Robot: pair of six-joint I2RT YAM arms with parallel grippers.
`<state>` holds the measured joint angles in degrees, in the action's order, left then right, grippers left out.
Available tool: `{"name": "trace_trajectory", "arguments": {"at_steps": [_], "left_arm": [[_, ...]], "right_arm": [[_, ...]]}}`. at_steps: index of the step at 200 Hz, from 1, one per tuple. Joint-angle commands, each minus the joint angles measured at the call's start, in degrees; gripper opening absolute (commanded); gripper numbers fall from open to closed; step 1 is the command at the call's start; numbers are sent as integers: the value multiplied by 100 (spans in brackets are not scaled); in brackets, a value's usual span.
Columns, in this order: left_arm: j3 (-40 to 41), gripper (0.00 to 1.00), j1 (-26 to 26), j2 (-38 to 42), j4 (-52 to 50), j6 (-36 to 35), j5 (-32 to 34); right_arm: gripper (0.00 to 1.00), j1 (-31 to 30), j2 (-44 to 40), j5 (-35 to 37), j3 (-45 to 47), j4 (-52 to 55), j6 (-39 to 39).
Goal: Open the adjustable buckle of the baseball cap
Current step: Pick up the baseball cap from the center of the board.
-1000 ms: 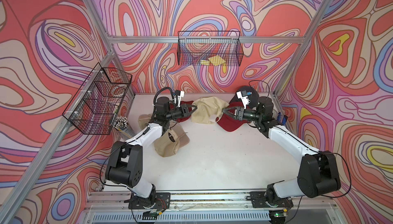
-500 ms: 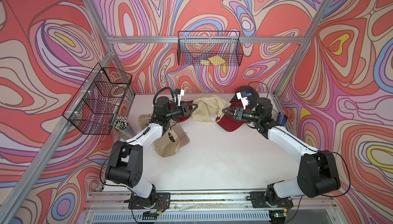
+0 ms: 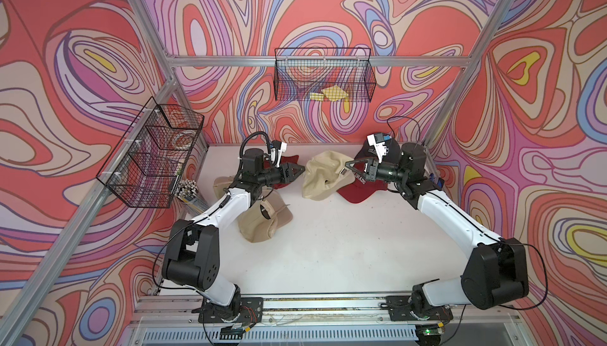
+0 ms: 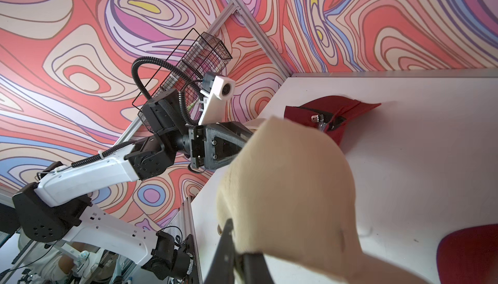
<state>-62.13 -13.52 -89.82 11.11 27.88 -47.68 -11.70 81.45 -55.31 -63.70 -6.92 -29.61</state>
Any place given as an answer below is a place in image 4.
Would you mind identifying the dark red cap front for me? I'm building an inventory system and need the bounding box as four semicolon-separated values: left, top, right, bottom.
283;96;381;146

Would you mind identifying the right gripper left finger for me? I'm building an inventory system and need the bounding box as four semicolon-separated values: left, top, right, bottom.
204;219;236;284

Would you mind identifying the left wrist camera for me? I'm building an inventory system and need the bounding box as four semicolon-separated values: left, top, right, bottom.
198;72;236;125

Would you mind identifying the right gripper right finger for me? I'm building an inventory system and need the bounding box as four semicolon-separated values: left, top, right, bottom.
237;254;274;284

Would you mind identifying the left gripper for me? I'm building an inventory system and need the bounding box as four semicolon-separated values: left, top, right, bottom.
188;122;253;171

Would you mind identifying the red Colorado cap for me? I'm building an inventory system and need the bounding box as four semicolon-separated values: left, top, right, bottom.
437;224;497;283

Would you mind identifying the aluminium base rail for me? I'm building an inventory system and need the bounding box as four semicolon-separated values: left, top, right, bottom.
165;197;203;284

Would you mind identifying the black wire basket left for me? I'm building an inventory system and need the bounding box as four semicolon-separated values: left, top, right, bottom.
131;29;233;126

